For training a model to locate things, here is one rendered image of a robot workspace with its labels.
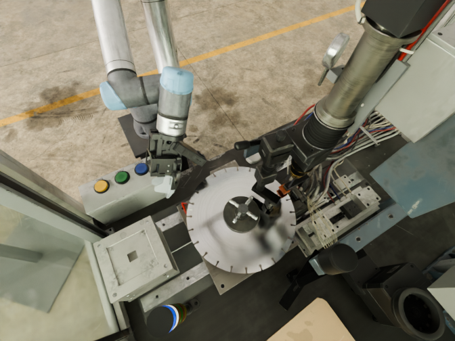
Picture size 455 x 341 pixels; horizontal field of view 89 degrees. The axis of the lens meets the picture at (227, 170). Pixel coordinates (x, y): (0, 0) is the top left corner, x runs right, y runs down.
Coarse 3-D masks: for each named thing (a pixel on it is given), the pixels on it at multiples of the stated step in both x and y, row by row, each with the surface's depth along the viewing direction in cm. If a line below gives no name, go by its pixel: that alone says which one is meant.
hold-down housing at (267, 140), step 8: (264, 136) 47; (272, 136) 47; (280, 136) 44; (288, 136) 47; (264, 144) 47; (272, 144) 46; (280, 144) 46; (288, 144) 46; (264, 152) 49; (272, 152) 46; (280, 152) 47; (288, 152) 48; (264, 160) 50; (272, 160) 49; (280, 160) 50; (256, 168) 59; (264, 168) 55; (272, 168) 54; (256, 176) 61; (264, 176) 57; (272, 176) 57; (264, 184) 60
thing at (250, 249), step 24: (240, 168) 78; (216, 192) 74; (240, 192) 74; (192, 216) 70; (216, 216) 70; (264, 216) 70; (288, 216) 71; (192, 240) 66; (216, 240) 67; (240, 240) 67; (264, 240) 67; (288, 240) 67; (240, 264) 64; (264, 264) 64
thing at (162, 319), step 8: (152, 312) 40; (160, 312) 40; (168, 312) 40; (152, 320) 40; (160, 320) 40; (168, 320) 40; (152, 328) 39; (160, 328) 39; (168, 328) 39; (160, 336) 39
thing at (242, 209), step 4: (252, 196) 68; (232, 200) 67; (248, 200) 67; (236, 204) 67; (240, 204) 66; (244, 204) 66; (240, 208) 66; (244, 208) 66; (240, 212) 65; (244, 212) 65; (248, 212) 66; (236, 216) 65; (252, 216) 65; (236, 220) 65
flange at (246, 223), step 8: (240, 200) 71; (224, 208) 70; (232, 208) 70; (248, 208) 69; (256, 208) 70; (224, 216) 69; (232, 216) 69; (240, 216) 68; (248, 216) 68; (256, 216) 69; (232, 224) 68; (240, 224) 68; (248, 224) 68; (256, 224) 68; (240, 232) 68
